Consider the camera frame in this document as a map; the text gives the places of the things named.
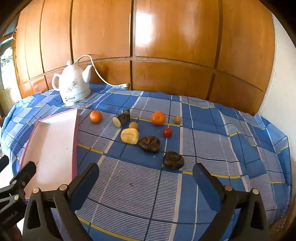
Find wooden wardrobe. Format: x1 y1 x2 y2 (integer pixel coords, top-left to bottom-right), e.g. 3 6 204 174
14 0 275 116

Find small orange tangerine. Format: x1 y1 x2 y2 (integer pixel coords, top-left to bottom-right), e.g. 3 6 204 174
90 110 102 123

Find wooden framed glass door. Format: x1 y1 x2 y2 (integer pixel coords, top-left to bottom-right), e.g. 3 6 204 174
0 23 17 112

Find pink-edged white box tray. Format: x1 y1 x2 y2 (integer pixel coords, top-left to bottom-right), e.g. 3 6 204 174
20 108 80 200

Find long purple sugarcane piece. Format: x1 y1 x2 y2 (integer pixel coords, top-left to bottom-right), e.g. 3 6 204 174
112 113 130 128

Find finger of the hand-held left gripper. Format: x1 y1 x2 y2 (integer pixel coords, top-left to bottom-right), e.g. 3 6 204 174
0 161 37 209
0 155 10 173

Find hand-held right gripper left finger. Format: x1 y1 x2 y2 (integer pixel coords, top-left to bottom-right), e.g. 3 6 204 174
22 163 100 241

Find white kettle power cord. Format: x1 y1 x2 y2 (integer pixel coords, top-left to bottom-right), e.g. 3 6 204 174
73 55 129 90

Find large orange tangerine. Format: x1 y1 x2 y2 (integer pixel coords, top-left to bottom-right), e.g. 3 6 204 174
152 111 166 126

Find dark round pastry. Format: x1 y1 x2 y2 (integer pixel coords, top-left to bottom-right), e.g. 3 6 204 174
138 136 161 153

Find blue plaid tablecloth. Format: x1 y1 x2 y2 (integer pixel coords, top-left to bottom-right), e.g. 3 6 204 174
1 82 292 241

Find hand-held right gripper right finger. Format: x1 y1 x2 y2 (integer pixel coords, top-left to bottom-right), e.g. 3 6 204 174
192 163 270 241

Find dark brown water chestnut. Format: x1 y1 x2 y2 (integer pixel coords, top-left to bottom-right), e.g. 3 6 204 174
162 151 185 169

